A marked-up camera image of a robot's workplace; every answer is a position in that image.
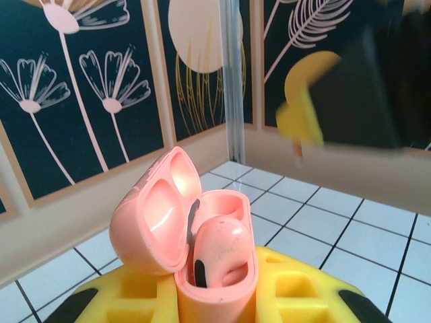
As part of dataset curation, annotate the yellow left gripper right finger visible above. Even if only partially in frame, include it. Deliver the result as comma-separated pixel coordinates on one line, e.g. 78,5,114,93
254,244,388,323

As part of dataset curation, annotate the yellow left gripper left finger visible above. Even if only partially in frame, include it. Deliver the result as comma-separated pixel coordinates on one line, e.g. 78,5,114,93
43,264,185,323

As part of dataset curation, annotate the pink earbud charging case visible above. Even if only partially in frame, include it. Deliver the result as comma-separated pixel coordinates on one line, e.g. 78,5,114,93
108,145,261,323

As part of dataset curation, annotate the pink wireless earbud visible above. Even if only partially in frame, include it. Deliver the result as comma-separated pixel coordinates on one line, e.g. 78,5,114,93
191,216,256,289

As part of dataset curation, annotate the aluminium corner post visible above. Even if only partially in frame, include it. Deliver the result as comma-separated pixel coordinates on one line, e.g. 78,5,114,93
220,0,251,164

